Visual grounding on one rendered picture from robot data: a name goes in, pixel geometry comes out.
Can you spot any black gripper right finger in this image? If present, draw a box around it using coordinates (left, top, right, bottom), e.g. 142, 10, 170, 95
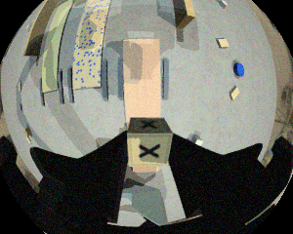
169, 133, 263, 218

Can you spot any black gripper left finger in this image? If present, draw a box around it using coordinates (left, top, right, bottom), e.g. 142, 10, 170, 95
29, 130, 128, 223

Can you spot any small brown cube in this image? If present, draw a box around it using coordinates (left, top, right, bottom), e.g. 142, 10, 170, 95
24, 128, 32, 137

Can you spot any small blue block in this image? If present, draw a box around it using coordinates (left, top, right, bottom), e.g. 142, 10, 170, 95
233, 63, 244, 77

